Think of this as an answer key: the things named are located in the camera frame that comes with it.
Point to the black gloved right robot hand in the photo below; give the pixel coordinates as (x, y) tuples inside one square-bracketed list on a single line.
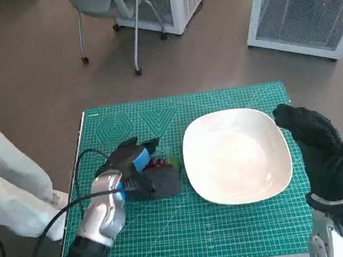
[(321, 150)]

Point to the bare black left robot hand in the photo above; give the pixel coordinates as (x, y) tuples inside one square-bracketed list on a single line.
[(128, 159)]

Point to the red toy grape bunch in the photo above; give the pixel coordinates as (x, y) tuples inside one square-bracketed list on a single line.
[(158, 162)]

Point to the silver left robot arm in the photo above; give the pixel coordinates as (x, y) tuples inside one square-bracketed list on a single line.
[(101, 218)]

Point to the white square plate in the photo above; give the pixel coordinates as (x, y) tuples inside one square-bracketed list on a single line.
[(237, 158)]

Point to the green cutting mat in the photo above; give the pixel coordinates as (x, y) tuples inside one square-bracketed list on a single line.
[(177, 225)]

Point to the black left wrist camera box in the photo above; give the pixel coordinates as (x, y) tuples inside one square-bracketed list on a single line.
[(162, 183)]

